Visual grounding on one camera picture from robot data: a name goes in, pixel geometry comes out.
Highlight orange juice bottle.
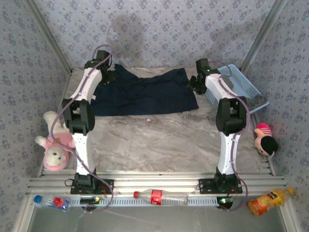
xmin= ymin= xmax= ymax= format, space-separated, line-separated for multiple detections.
xmin=248 ymin=187 xmax=295 ymax=217

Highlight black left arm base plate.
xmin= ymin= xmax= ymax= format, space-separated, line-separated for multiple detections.
xmin=70 ymin=178 xmax=114 ymax=195

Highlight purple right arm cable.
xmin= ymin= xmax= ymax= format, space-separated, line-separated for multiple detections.
xmin=209 ymin=60 xmax=251 ymax=213

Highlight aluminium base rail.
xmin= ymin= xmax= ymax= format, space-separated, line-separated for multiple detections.
xmin=25 ymin=170 xmax=288 ymax=196

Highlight navy blue garment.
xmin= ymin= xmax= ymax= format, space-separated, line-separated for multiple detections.
xmin=90 ymin=63 xmax=199 ymax=116

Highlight white teddy bear pink outfit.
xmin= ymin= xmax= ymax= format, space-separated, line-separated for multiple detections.
xmin=34 ymin=110 xmax=76 ymax=172

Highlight clear cola bottle red cap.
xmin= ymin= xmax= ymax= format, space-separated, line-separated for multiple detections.
xmin=133 ymin=189 xmax=189 ymax=206

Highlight clear water bottle blue cap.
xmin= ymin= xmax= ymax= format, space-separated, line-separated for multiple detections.
xmin=33 ymin=195 xmax=72 ymax=213

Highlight light blue plastic basket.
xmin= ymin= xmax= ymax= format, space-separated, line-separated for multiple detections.
xmin=205 ymin=63 xmax=270 ymax=114

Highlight grey garment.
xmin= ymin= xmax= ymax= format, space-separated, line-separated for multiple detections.
xmin=210 ymin=78 xmax=267 ymax=119

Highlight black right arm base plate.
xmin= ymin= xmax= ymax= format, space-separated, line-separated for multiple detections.
xmin=198 ymin=178 xmax=243 ymax=194

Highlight black controller board with LED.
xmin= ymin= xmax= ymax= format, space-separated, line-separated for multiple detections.
xmin=216 ymin=196 xmax=234 ymax=209
xmin=80 ymin=197 xmax=100 ymax=205

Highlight grey slotted cable duct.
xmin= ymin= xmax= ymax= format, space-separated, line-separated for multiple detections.
xmin=70 ymin=195 xmax=232 ymax=207

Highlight aluminium corner post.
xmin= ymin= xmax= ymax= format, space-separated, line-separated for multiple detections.
xmin=24 ymin=0 xmax=73 ymax=73
xmin=238 ymin=0 xmax=288 ymax=73

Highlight pink doll plush black hair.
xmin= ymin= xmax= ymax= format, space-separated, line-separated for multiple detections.
xmin=253 ymin=122 xmax=280 ymax=157

